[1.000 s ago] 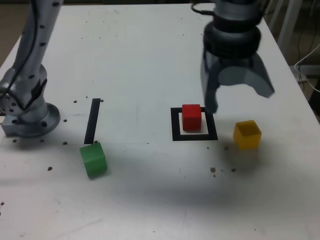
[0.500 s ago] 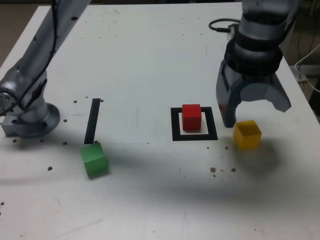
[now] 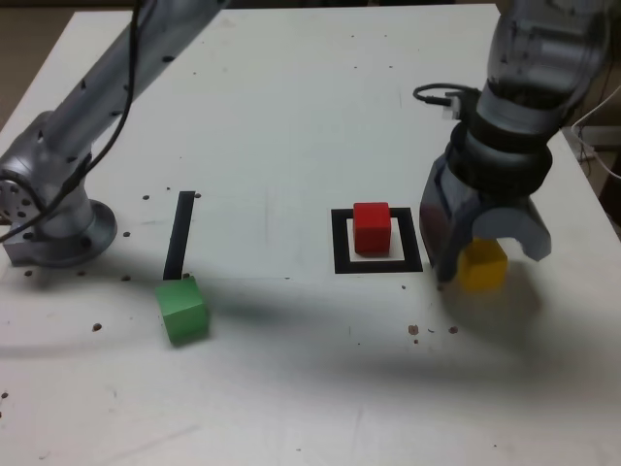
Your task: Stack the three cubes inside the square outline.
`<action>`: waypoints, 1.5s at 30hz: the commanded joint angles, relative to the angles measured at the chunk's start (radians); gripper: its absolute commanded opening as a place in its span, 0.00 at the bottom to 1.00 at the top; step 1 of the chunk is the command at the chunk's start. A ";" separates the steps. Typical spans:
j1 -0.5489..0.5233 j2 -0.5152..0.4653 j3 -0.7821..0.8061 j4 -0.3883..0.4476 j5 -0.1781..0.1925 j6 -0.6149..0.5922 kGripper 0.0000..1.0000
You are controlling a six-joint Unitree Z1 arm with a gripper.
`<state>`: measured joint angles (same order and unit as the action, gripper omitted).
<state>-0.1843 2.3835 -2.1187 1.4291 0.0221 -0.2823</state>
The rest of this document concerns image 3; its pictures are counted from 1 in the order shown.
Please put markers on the black tape square outline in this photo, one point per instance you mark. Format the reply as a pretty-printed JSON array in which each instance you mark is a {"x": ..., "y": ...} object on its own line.
[{"x": 339, "y": 252}]

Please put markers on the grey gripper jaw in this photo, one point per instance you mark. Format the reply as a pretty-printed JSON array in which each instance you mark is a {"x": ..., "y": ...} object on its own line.
[
  {"x": 514, "y": 221},
  {"x": 444, "y": 223}
]

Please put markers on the yellow cube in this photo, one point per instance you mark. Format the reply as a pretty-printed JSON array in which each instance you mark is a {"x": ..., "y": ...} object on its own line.
[{"x": 485, "y": 269}]

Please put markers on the red cube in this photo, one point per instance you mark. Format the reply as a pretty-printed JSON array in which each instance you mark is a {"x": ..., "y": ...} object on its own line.
[{"x": 371, "y": 230}]

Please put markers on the black tape strip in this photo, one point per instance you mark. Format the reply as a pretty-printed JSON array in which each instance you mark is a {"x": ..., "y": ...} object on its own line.
[{"x": 177, "y": 242}]

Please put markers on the green cube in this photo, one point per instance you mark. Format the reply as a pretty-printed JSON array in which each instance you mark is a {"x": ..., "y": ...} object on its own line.
[{"x": 183, "y": 313}]

